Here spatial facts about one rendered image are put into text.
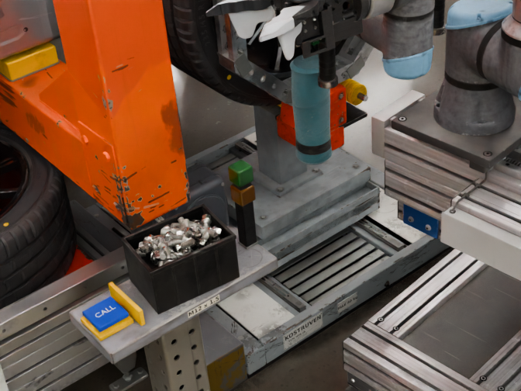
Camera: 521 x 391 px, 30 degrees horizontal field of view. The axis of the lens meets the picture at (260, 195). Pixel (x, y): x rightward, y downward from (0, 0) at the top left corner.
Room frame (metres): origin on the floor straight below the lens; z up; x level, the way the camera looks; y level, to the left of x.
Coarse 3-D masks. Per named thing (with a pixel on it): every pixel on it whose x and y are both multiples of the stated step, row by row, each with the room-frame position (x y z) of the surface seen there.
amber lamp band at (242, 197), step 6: (234, 186) 1.69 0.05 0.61; (252, 186) 1.69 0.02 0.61; (234, 192) 1.68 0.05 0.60; (240, 192) 1.67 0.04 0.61; (246, 192) 1.67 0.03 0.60; (252, 192) 1.68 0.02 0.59; (234, 198) 1.69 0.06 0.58; (240, 198) 1.67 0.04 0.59; (246, 198) 1.67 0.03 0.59; (252, 198) 1.68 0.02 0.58; (240, 204) 1.67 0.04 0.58; (246, 204) 1.67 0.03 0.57
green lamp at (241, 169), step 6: (240, 162) 1.71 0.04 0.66; (246, 162) 1.70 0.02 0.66; (228, 168) 1.69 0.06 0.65; (234, 168) 1.68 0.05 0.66; (240, 168) 1.68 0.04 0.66; (246, 168) 1.68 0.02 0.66; (252, 168) 1.69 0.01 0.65; (234, 174) 1.68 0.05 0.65; (240, 174) 1.67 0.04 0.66; (246, 174) 1.68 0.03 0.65; (252, 174) 1.69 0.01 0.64; (234, 180) 1.68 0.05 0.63; (240, 180) 1.67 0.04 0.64; (246, 180) 1.68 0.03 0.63; (252, 180) 1.69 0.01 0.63; (240, 186) 1.67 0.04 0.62
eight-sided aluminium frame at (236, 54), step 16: (224, 0) 1.97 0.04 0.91; (224, 16) 2.00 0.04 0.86; (224, 32) 2.00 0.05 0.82; (224, 48) 1.99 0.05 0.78; (240, 48) 1.97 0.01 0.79; (352, 48) 2.23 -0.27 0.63; (368, 48) 2.20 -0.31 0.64; (224, 64) 1.99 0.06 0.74; (240, 64) 1.96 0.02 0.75; (336, 64) 2.18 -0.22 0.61; (352, 64) 2.16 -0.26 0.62; (256, 80) 1.99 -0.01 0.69; (272, 80) 2.02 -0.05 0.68; (288, 80) 2.11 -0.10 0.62; (288, 96) 2.04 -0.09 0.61
